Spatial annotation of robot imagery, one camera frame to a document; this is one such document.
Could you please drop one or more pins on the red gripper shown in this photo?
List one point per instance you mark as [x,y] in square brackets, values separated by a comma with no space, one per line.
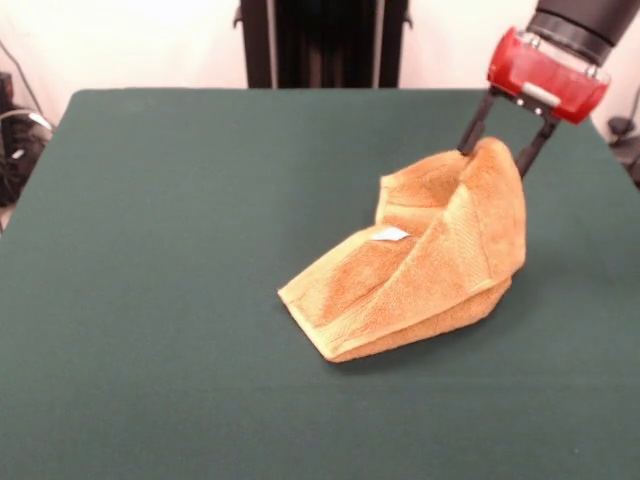
[545,75]

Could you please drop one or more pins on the tan terry towel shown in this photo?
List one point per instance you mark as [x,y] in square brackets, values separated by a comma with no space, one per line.
[450,260]

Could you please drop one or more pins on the dark green tablecloth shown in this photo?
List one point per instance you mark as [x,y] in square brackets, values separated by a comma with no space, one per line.
[150,300]

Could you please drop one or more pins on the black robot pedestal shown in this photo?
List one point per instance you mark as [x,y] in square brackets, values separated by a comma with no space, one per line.
[325,50]

